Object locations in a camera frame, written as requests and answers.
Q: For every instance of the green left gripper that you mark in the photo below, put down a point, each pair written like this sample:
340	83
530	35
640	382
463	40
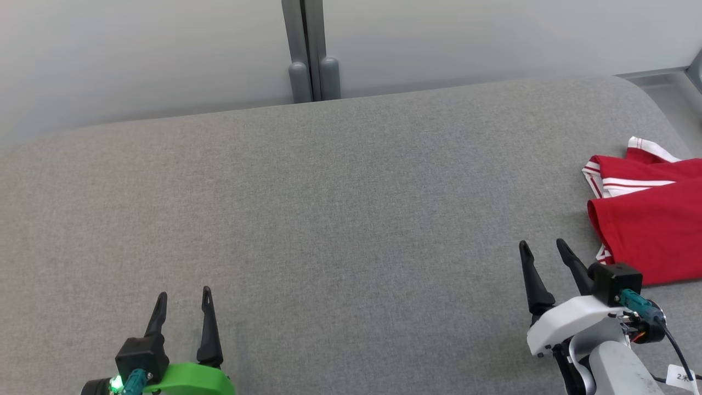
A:
197	381

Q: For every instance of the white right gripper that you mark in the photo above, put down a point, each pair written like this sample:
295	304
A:
565	323

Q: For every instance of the red basketball jersey white sleeves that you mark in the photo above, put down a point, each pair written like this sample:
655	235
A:
652	236

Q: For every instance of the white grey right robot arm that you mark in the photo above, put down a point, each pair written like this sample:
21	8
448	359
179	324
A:
614	370

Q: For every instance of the grey fabric sofa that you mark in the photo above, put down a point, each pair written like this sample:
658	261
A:
329	219

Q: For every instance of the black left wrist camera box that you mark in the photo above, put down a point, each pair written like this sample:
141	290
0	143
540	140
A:
141	356

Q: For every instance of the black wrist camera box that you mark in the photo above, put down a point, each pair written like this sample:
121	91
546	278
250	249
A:
141	356
615	282

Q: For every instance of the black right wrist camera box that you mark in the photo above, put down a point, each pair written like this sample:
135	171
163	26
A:
615	282

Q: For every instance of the grey metal floor rail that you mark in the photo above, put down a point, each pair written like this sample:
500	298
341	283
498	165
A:
652	74

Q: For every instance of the grey metal frame leg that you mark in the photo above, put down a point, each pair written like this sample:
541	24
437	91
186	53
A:
696	71

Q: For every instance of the grey rounded bumper post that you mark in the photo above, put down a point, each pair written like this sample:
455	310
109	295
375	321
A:
329	78
300	82

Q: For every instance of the grey metal partition frame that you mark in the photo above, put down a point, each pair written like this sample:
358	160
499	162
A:
304	27

